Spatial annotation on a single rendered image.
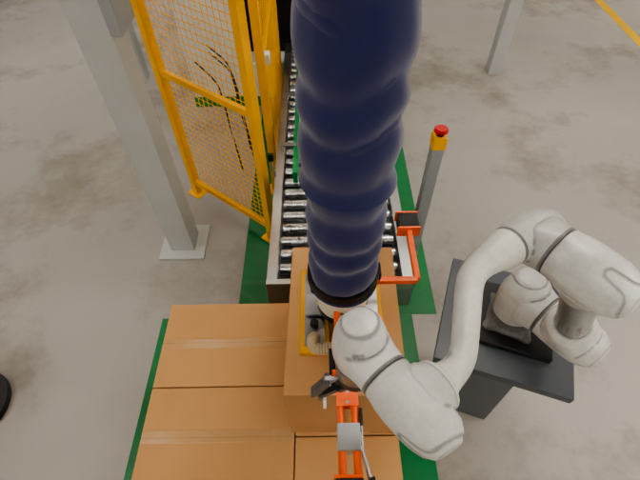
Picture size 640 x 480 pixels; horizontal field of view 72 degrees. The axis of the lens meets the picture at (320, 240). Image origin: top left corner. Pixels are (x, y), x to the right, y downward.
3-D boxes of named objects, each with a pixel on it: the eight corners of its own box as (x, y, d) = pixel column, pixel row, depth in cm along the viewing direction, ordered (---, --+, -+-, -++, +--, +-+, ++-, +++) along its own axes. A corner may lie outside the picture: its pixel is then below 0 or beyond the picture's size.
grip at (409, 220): (393, 219, 171) (395, 210, 167) (415, 219, 171) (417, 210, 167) (396, 236, 165) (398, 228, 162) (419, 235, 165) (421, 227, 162)
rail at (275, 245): (286, 65, 369) (285, 43, 355) (292, 65, 369) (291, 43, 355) (270, 301, 223) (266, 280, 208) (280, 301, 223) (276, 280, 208)
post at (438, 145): (404, 254, 292) (431, 130, 214) (414, 254, 292) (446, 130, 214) (405, 262, 287) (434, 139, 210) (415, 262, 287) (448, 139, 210)
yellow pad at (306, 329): (301, 272, 168) (301, 265, 164) (328, 271, 168) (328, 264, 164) (299, 355, 147) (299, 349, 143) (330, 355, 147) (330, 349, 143)
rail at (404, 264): (364, 64, 369) (365, 42, 354) (370, 64, 369) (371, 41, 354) (397, 299, 223) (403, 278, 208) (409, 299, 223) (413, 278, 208)
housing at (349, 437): (335, 427, 123) (335, 422, 119) (360, 427, 123) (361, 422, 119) (336, 454, 118) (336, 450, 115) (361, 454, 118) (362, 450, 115)
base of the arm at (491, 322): (537, 301, 179) (542, 293, 175) (529, 345, 166) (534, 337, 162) (491, 286, 185) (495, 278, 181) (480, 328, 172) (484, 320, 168)
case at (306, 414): (297, 299, 208) (292, 247, 177) (382, 299, 207) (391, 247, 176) (290, 431, 170) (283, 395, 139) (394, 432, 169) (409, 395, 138)
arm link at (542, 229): (498, 213, 105) (549, 247, 97) (543, 187, 112) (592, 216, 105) (482, 250, 114) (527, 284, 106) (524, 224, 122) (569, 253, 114)
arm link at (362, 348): (320, 352, 91) (361, 405, 84) (319, 316, 79) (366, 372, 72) (361, 325, 95) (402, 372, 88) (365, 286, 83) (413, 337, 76)
